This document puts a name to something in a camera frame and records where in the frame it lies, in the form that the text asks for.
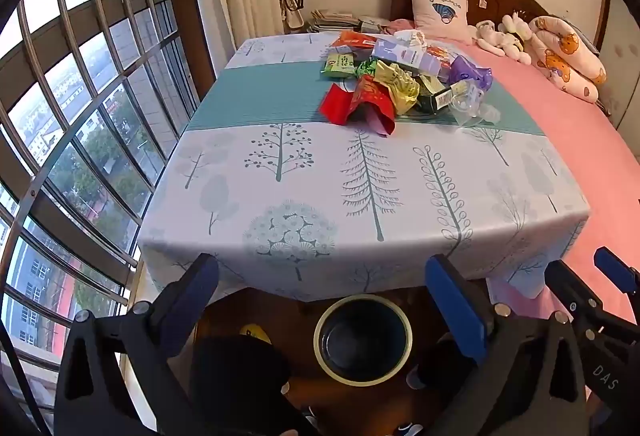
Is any yellow foil wrapper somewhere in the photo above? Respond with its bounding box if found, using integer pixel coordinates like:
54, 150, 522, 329
375, 62, 422, 115

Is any stack of books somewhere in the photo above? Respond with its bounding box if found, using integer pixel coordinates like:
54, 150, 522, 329
307, 8, 362, 35

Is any white plush rabbit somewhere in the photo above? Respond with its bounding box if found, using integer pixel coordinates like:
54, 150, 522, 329
500, 13, 534, 65

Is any red printed wrapper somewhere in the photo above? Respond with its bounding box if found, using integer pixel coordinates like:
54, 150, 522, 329
347, 76, 399, 137

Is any pink bed sheet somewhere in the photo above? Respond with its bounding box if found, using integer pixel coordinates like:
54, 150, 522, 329
385, 18, 640, 332

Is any bear print rolled quilt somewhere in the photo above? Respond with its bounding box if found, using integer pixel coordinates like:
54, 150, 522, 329
529, 16, 607, 105

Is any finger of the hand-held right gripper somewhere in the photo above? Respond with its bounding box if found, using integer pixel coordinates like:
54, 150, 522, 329
544, 260, 608, 337
593, 246, 640, 312

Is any window with metal grille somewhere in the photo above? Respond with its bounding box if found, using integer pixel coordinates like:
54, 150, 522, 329
0, 0, 216, 436

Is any dark trash bin cream rim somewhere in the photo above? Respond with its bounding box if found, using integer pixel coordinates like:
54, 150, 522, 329
313, 294, 413, 388

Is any pink embroidered pillow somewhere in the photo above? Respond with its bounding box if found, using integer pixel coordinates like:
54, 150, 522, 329
408, 0, 473, 39

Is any green snack packet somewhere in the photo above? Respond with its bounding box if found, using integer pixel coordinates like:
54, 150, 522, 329
320, 52, 362, 80

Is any pale wardrobe door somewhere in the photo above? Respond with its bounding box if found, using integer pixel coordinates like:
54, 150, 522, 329
597, 0, 640, 132

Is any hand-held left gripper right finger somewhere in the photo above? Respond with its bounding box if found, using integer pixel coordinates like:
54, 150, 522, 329
424, 253, 588, 436

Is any tree print tablecloth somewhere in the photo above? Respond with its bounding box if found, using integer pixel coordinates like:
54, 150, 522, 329
136, 32, 591, 303

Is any small yellow object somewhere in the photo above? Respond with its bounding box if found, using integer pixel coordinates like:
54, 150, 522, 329
239, 323, 273, 346

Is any small white box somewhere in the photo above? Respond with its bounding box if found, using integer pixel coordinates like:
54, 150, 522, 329
359, 15, 392, 33

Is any orange packet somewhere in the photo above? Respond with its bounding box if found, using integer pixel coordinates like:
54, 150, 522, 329
332, 30, 382, 55

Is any purple white carton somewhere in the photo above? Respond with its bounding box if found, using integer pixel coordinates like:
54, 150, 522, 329
371, 36, 453, 80

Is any purple plastic bag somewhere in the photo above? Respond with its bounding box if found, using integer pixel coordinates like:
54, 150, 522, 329
448, 55, 495, 93

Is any small black box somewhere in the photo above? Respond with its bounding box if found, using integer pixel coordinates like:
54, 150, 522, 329
416, 76, 469, 115

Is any red orange box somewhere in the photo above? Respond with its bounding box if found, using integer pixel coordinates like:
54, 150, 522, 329
425, 43, 457, 68

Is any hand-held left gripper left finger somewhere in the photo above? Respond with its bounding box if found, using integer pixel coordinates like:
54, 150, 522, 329
54, 253, 220, 436

